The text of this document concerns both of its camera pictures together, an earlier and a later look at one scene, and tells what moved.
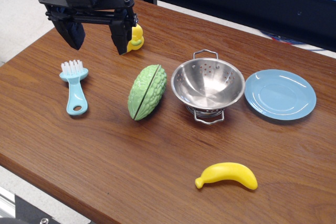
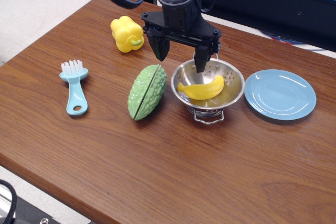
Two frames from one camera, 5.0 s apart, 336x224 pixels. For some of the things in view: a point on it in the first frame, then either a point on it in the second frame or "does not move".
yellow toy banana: (226, 171) -> (207, 91)
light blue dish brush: (73, 71) does not move
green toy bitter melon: (146, 91) does not move
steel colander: (206, 85) does not move
